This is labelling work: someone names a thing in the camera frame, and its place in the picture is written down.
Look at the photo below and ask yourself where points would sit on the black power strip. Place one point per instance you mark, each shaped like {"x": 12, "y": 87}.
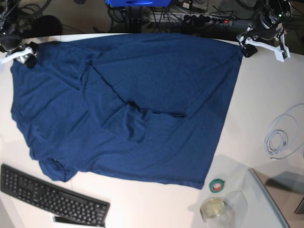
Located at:
{"x": 204, "y": 19}

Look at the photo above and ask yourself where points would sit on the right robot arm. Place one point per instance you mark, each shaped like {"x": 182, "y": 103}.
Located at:
{"x": 9, "y": 18}

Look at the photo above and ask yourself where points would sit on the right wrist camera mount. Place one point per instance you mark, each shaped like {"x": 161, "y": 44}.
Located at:
{"x": 20, "y": 54}

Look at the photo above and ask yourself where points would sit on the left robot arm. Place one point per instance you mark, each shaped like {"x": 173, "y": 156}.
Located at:
{"x": 269, "y": 8}

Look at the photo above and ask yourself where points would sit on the black computer keyboard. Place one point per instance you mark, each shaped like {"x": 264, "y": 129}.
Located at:
{"x": 67, "y": 204}

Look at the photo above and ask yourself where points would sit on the green electrical tape roll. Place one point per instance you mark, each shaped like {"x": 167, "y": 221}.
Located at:
{"x": 216, "y": 185}

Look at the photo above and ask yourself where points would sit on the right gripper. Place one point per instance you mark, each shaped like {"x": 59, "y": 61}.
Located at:
{"x": 10, "y": 42}

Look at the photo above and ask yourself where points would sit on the clear glass jar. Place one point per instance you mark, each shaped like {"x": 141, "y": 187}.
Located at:
{"x": 213, "y": 213}

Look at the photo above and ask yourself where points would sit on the blue box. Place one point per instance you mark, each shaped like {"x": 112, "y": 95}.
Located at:
{"x": 127, "y": 3}

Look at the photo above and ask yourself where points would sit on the dark blue t-shirt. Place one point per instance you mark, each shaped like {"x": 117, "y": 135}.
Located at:
{"x": 139, "y": 107}

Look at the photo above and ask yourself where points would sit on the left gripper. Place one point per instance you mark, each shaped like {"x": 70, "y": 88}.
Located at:
{"x": 262, "y": 31}

